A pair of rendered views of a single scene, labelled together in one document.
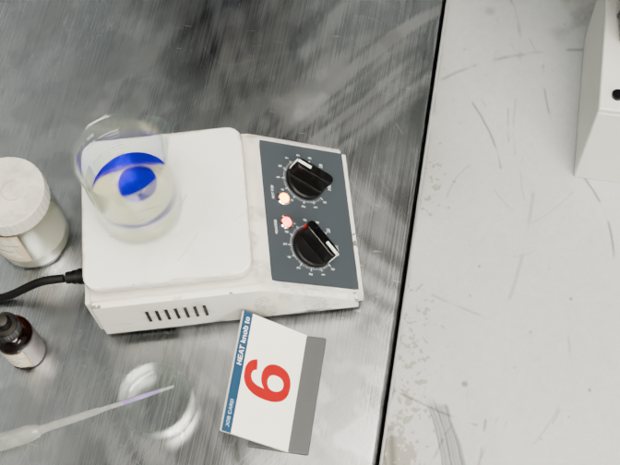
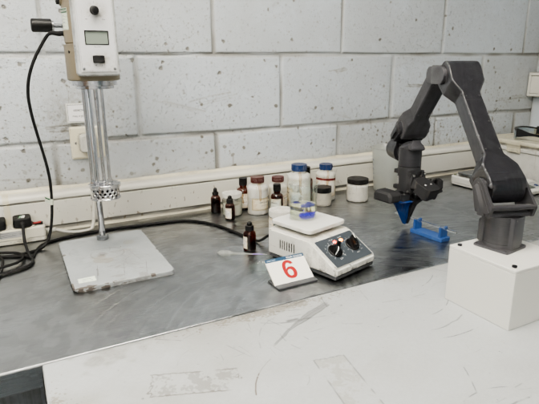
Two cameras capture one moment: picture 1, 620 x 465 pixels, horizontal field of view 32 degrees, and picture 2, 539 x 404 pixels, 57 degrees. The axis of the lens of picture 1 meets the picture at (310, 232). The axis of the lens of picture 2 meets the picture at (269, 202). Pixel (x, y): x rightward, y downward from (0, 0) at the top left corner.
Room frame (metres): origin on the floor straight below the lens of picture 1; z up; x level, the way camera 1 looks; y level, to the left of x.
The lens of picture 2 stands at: (-0.41, -0.62, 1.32)
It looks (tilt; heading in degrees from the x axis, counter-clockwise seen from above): 16 degrees down; 47
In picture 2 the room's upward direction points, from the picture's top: straight up
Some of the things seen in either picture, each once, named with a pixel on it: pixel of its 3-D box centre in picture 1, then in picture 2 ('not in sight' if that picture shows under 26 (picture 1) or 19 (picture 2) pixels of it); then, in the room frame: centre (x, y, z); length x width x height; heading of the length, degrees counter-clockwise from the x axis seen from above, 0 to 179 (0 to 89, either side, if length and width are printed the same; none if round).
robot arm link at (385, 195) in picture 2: not in sight; (408, 181); (0.70, 0.06, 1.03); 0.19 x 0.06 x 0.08; 170
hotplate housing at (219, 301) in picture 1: (208, 229); (316, 242); (0.36, 0.08, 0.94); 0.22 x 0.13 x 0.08; 90
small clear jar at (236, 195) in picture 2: not in sight; (232, 203); (0.44, 0.48, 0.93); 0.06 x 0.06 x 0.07
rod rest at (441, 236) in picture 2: not in sight; (429, 229); (0.68, -0.02, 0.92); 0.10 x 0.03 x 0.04; 80
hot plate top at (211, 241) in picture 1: (164, 208); (308, 220); (0.36, 0.10, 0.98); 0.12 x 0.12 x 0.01; 0
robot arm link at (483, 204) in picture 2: not in sight; (502, 196); (0.45, -0.27, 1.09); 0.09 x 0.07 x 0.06; 144
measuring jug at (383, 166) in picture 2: not in sight; (391, 169); (1.00, 0.31, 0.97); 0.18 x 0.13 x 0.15; 55
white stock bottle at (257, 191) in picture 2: not in sight; (257, 195); (0.50, 0.44, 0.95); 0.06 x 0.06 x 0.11
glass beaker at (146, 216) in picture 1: (135, 181); (304, 201); (0.36, 0.12, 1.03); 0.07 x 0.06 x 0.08; 122
